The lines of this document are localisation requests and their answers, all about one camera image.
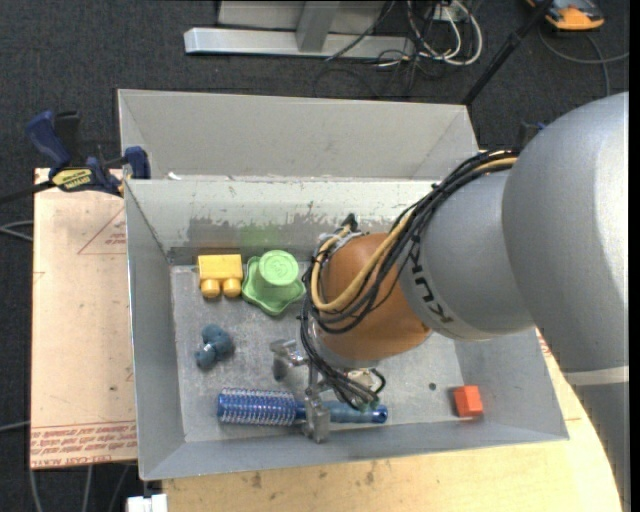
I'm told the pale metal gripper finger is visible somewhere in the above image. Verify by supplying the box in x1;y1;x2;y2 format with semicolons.
269;338;307;382
301;396;333;445

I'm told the blue hair brush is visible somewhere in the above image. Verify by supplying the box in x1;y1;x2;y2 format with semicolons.
216;387;389;427

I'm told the teal toy animal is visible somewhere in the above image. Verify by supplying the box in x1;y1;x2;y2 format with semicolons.
193;323;236;371

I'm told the green cup with wavy brim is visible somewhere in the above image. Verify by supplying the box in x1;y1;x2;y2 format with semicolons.
241;249;307;317

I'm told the yellow toy brick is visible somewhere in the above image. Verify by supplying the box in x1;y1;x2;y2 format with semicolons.
197;253;245;300

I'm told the orange block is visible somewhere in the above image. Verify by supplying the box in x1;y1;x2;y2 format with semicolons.
452;384;485;419

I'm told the brown cardboard board, red print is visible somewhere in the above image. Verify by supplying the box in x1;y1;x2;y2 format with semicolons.
29;167;139;470

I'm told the grey metal bin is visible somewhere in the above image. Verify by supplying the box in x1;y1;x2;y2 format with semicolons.
117;88;570;482

